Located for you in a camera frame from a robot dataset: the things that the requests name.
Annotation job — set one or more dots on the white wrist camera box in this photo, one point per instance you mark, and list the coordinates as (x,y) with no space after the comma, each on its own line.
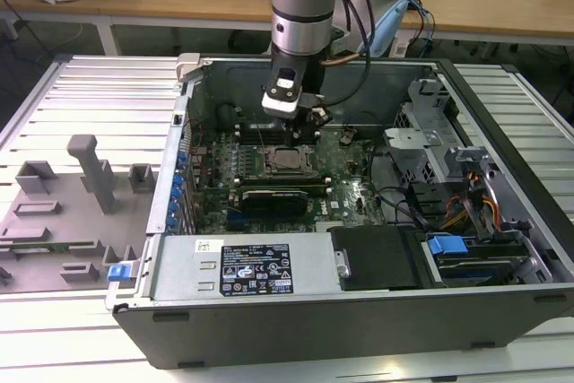
(280,96)

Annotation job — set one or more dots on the silver power supply unit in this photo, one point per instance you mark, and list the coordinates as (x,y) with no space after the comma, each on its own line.
(179,266)

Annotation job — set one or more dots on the pale blue teach pendant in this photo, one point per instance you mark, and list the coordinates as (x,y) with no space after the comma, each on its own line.
(390,24)

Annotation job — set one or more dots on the wooden desk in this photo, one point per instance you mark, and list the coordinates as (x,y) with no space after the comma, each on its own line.
(202,2)

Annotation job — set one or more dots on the grey case latch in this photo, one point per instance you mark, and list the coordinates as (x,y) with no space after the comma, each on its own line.
(188,67)

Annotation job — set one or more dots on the black graphics card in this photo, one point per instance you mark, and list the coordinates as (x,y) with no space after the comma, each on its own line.
(273,203)

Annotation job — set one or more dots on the grey parts rack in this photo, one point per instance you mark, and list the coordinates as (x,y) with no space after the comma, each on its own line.
(67,221)

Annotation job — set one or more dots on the black optical drive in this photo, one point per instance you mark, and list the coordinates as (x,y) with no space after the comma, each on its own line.
(376,257)

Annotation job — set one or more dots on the green motherboard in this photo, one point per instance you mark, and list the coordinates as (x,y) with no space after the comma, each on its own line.
(350,203)

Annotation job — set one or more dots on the CPU socket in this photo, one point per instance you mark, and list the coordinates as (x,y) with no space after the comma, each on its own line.
(267,174)

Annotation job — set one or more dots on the metal drive cage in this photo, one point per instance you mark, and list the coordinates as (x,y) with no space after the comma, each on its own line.
(412,150)

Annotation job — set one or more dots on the green RAM stick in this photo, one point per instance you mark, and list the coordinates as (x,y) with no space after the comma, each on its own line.
(40,249)

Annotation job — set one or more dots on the hard disk in blue carrier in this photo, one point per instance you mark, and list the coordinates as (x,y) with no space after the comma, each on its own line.
(446,248)

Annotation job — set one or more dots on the black open PC case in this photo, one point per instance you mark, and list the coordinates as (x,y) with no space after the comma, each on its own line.
(314,333)

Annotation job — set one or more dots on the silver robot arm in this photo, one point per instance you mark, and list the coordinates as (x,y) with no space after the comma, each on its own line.
(300,20)

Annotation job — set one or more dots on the silver CPU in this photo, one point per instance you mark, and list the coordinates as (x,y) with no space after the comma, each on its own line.
(289,161)

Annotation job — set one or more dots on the small blue plastic tab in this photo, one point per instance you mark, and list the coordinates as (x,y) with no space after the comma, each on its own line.
(117,273)

